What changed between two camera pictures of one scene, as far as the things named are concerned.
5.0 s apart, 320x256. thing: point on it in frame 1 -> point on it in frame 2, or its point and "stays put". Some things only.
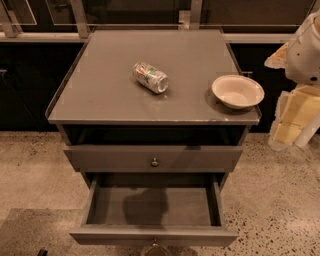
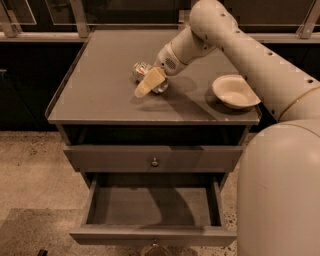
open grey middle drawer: (154, 210) stays put
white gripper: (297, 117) -> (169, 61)
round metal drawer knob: (154, 162) stays put
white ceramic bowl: (237, 92) stays put
